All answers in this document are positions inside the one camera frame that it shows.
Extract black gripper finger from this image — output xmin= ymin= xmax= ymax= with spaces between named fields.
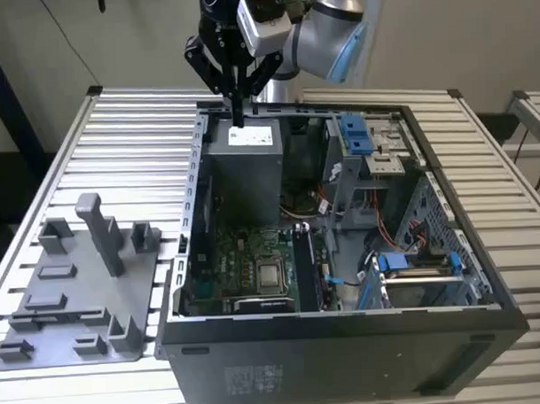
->
xmin=184 ymin=32 xmax=243 ymax=129
xmin=236 ymin=50 xmax=287 ymax=128

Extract RAM stick with black chips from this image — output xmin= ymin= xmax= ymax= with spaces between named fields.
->
xmin=10 ymin=308 xmax=107 ymax=322

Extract black RAM slot bank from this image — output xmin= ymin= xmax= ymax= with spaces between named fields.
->
xmin=292 ymin=221 xmax=332 ymax=312

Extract blue drive bay latch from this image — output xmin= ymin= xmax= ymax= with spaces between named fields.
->
xmin=340 ymin=113 xmax=367 ymax=142
xmin=347 ymin=136 xmax=374 ymax=157

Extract grey power supply unit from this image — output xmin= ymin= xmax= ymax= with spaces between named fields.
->
xmin=200 ymin=116 xmax=286 ymax=228

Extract grey metal drive cage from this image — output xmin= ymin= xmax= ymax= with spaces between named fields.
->
xmin=320 ymin=110 xmax=427 ymax=231

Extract green motherboard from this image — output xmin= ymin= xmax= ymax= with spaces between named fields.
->
xmin=180 ymin=185 xmax=346 ymax=317

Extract black CPU socket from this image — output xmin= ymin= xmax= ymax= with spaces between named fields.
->
xmin=252 ymin=252 xmax=288 ymax=298

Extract silver CPU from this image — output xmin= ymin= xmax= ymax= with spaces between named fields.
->
xmin=257 ymin=263 xmax=282 ymax=289

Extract blue disk carrier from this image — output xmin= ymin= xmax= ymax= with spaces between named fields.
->
xmin=370 ymin=249 xmax=464 ymax=282

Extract dark background box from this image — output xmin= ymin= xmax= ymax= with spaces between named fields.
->
xmin=0 ymin=150 xmax=54 ymax=226

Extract black box behind table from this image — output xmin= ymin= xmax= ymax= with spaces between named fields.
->
xmin=475 ymin=111 xmax=523 ymax=151

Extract grey plastic parts rack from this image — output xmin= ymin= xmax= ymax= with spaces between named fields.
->
xmin=0 ymin=190 xmax=168 ymax=371

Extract grey hard disk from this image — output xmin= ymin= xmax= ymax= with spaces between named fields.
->
xmin=385 ymin=272 xmax=473 ymax=308

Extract aluminium slat side table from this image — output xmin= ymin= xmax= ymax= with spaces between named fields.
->
xmin=505 ymin=89 xmax=540 ymax=159

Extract black open PC case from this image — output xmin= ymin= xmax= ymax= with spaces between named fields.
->
xmin=144 ymin=89 xmax=533 ymax=404

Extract grey metal disk bay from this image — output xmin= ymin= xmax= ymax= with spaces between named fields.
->
xmin=356 ymin=245 xmax=495 ymax=314

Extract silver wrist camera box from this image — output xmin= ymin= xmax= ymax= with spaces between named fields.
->
xmin=235 ymin=0 xmax=293 ymax=58

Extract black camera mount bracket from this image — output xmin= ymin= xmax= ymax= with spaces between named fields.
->
xmin=288 ymin=0 xmax=314 ymax=24

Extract thin black wall cable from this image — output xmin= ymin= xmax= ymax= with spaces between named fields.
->
xmin=38 ymin=0 xmax=99 ymax=90

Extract yellow and black wire bundle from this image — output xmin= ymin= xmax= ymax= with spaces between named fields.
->
xmin=280 ymin=186 xmax=332 ymax=221

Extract black slanted frame bar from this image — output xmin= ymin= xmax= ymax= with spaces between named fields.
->
xmin=0 ymin=26 xmax=45 ymax=158

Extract multicoloured power wires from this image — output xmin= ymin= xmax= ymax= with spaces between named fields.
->
xmin=407 ymin=218 xmax=431 ymax=254

